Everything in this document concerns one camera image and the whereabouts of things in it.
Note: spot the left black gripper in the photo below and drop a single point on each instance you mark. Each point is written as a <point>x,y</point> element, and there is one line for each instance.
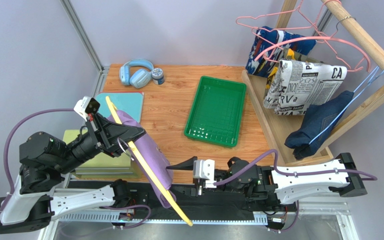
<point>112,137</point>

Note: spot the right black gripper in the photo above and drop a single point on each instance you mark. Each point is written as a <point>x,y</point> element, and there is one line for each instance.
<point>193,179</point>

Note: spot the yellow clothes hanger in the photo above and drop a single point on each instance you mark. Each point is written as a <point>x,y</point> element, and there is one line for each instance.
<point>154,179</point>

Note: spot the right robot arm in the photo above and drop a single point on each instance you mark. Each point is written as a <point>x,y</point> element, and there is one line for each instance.
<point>264,181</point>

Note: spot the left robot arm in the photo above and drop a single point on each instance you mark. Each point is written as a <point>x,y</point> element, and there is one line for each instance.
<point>45,160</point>

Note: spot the thick pink hanger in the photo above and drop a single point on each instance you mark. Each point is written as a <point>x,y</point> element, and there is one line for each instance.
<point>323,39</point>

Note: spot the olive green box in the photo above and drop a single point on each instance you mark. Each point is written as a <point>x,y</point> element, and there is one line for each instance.
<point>103,166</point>

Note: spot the green plastic tray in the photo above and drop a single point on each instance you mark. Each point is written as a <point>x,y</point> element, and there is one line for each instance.
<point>216,113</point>

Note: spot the light blue headphones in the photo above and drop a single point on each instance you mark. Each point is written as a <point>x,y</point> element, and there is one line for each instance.
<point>138,79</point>

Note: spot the small blue white jar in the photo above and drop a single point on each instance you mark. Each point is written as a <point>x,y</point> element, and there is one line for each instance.
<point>158,76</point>

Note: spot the wooden clothes rack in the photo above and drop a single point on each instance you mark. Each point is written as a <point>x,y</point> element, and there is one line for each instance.
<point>277,128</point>

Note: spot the newspaper print garment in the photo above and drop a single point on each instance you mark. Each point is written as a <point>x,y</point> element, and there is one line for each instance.
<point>298,85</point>

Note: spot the dark blue denim garment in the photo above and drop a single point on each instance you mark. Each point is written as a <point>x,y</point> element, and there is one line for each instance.
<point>317,124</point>

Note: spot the yellow camouflage garment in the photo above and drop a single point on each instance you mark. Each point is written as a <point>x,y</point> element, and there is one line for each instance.
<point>288,54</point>

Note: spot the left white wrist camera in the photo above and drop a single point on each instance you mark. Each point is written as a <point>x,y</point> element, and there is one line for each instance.
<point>87,105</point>

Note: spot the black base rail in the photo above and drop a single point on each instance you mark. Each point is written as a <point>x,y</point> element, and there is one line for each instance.
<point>211,206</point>

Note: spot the thin pink wire hanger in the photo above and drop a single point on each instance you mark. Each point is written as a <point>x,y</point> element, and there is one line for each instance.
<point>288,9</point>

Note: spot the blue wire hanger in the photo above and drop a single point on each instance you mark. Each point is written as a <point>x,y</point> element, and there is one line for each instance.
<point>356,93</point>

